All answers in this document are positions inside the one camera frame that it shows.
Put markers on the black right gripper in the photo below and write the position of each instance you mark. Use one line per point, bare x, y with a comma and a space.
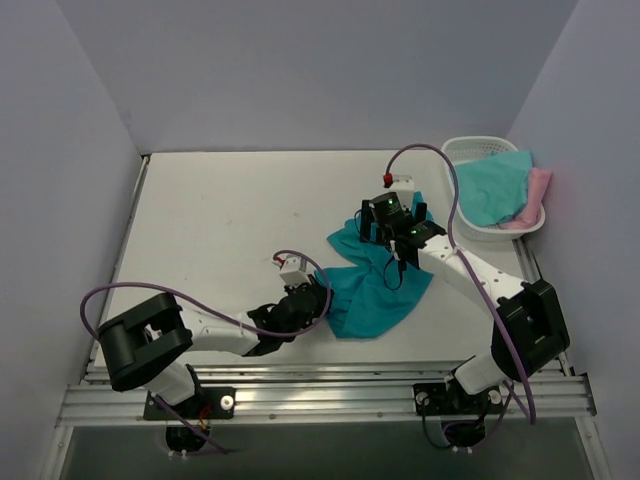
368, 226

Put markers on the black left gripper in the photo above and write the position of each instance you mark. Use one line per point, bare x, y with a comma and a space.
314, 295

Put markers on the teal t shirt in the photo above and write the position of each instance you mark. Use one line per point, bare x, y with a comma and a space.
370, 296

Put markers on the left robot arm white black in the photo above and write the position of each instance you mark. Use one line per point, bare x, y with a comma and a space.
143, 345

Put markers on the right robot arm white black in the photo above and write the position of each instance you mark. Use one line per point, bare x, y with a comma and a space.
529, 329

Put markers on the white plastic laundry basket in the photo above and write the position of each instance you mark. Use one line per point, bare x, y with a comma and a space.
467, 148

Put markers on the light teal shirt in basket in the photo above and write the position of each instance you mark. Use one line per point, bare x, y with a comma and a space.
493, 190

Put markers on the pink shirt in basket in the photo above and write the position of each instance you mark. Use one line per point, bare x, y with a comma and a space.
538, 182

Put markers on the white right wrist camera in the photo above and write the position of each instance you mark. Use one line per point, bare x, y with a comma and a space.
403, 186

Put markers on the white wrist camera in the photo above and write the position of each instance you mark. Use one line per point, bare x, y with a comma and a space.
403, 186
292, 269

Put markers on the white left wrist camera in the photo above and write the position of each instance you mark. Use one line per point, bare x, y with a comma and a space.
292, 269

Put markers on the aluminium rail frame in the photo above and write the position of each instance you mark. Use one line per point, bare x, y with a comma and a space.
319, 379

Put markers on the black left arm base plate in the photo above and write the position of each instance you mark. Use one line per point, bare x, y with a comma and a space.
213, 403

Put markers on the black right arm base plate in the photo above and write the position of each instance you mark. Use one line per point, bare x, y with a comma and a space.
440, 399

